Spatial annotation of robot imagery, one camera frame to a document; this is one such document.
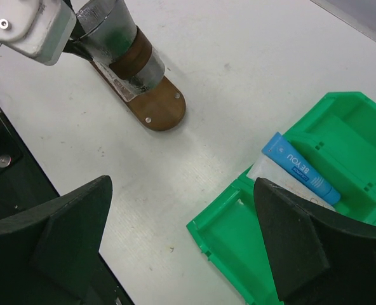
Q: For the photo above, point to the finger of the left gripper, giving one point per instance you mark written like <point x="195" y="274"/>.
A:
<point x="73" y="46"/>

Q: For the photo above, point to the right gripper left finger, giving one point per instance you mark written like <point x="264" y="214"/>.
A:
<point x="49" y="254"/>

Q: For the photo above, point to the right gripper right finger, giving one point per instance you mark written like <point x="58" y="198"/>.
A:
<point x="316" y="256"/>

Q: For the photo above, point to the black cylindrical cup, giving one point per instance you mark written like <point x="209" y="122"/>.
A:
<point x="113" y="39"/>

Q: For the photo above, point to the clear acrylic organizer box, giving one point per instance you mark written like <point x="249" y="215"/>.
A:
<point x="124" y="88"/>

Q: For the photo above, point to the brown oval wooden tray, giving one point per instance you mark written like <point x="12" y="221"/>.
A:
<point x="160" y="109"/>

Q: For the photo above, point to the blue white toothpaste tube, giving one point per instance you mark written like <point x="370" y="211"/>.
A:
<point x="288" y="158"/>

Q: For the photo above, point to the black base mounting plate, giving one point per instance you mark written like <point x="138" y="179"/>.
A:
<point x="23" y="183"/>

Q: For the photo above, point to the green plastic divided bin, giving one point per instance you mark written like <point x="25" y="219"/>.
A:
<point x="338" y="138"/>

